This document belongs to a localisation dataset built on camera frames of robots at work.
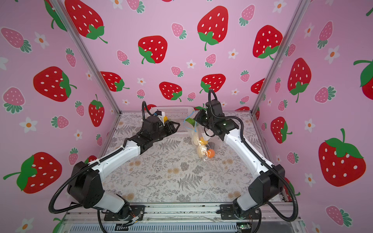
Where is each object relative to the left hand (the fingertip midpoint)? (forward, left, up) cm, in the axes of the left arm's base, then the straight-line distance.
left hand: (178, 124), depth 81 cm
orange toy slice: (-9, -20, -17) cm, 27 cm away
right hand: (+2, -9, +7) cm, 11 cm away
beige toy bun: (-8, -14, -16) cm, 23 cm away
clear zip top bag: (-4, -15, -14) cm, 21 cm away
